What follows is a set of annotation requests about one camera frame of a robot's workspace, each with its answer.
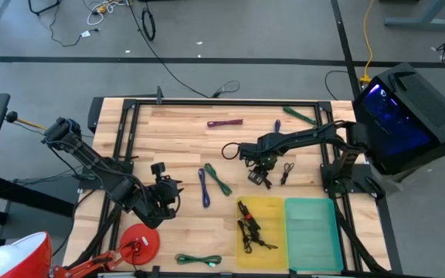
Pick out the red round lamp base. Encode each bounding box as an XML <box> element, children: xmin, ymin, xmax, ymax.
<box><xmin>119</xmin><ymin>222</ymin><xmax>161</xmax><ymax>266</ymax></box>

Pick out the red lamp shade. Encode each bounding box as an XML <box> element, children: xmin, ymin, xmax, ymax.
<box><xmin>0</xmin><ymin>231</ymin><xmax>53</xmax><ymax>278</ymax></box>

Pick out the dark thick USB cable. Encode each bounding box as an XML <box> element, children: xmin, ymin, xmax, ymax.
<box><xmin>238</xmin><ymin>218</ymin><xmax>255</xmax><ymax>255</ymax></box>

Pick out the thin black curved cable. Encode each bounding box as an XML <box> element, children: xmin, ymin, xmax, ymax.
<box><xmin>324</xmin><ymin>69</ymin><xmax>350</xmax><ymax>101</ymax></box>

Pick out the black side panel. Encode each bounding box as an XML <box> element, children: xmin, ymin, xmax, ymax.
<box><xmin>87</xmin><ymin>96</ymin><xmax>105</xmax><ymax>134</ymax></box>

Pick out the purple-blue braided USB cable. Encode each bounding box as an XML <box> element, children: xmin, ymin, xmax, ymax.
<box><xmin>197</xmin><ymin>168</ymin><xmax>211</xmax><ymax>209</ymax></box>

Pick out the black coiled floor cable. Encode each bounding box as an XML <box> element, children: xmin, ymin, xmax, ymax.
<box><xmin>141</xmin><ymin>6</ymin><xmax>157</xmax><ymax>42</ymax></box>

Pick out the black looped floor cable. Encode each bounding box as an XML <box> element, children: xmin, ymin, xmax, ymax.
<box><xmin>209</xmin><ymin>80</ymin><xmax>241</xmax><ymax>99</ymax></box>

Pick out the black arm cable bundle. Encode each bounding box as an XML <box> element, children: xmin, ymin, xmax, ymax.
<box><xmin>333</xmin><ymin>192</ymin><xmax>388</xmax><ymax>274</ymax></box>
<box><xmin>66</xmin><ymin>188</ymin><xmax>125</xmax><ymax>271</ymax></box>

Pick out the yellow extension cord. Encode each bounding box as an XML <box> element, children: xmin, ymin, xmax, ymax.
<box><xmin>358</xmin><ymin>0</ymin><xmax>375</xmax><ymax>85</ymax></box>

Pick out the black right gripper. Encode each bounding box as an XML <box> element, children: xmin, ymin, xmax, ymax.
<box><xmin>239</xmin><ymin>141</ymin><xmax>278</xmax><ymax>186</ymax></box>

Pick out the white and yellow cable bundle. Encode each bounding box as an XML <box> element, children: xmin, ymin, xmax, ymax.
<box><xmin>86</xmin><ymin>0</ymin><xmax>129</xmax><ymax>27</ymax></box>

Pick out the grey desk foot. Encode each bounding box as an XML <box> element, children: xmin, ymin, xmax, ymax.
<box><xmin>382</xmin><ymin>0</ymin><xmax>445</xmax><ymax>31</ymax></box>

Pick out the black floor cable loop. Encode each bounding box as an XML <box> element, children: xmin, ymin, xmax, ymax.
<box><xmin>27</xmin><ymin>0</ymin><xmax>62</xmax><ymax>17</ymax></box>

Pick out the black cable with red band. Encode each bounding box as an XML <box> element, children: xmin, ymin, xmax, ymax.
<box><xmin>237</xmin><ymin>200</ymin><xmax>262</xmax><ymax>232</ymax></box>

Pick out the green cable with pale plug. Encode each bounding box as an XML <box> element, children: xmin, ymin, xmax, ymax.
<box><xmin>175</xmin><ymin>253</ymin><xmax>223</xmax><ymax>269</ymax></box>

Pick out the green braided USB cable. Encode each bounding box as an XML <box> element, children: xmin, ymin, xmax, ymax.
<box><xmin>203</xmin><ymin>162</ymin><xmax>233</xmax><ymax>197</ymax></box>
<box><xmin>282</xmin><ymin>105</ymin><xmax>318</xmax><ymax>126</ymax></box>

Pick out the black knob on yellow stick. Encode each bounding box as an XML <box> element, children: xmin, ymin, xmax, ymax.
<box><xmin>5</xmin><ymin>110</ymin><xmax>48</xmax><ymax>131</ymax></box>

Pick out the yellow translucent tray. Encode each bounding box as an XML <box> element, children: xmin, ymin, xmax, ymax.
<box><xmin>234</xmin><ymin>195</ymin><xmax>289</xmax><ymax>270</ymax></box>

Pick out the black metal table frame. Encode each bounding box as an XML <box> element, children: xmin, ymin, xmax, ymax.
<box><xmin>102</xmin><ymin>97</ymin><xmax>365</xmax><ymax>278</ymax></box>

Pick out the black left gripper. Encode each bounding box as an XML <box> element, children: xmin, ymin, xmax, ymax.
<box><xmin>153</xmin><ymin>178</ymin><xmax>185</xmax><ymax>217</ymax></box>

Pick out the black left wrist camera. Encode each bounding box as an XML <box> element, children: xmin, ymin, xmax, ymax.
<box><xmin>150</xmin><ymin>161</ymin><xmax>166</xmax><ymax>183</ymax></box>

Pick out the long black floor cable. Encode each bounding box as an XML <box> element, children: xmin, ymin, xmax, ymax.
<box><xmin>126</xmin><ymin>0</ymin><xmax>211</xmax><ymax>99</ymax></box>

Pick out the red jointed lamp arm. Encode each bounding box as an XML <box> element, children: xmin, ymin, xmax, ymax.
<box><xmin>51</xmin><ymin>241</ymin><xmax>139</xmax><ymax>278</ymax></box>

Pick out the black cable with white plug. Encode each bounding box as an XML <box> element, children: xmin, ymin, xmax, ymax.
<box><xmin>47</xmin><ymin>3</ymin><xmax>102</xmax><ymax>49</ymax></box>

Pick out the black computer with blue light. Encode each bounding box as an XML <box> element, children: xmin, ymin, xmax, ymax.
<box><xmin>352</xmin><ymin>62</ymin><xmax>445</xmax><ymax>186</ymax></box>

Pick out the teal translucent tray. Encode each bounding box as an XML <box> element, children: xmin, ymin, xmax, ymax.
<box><xmin>284</xmin><ymin>197</ymin><xmax>345</xmax><ymax>273</ymax></box>

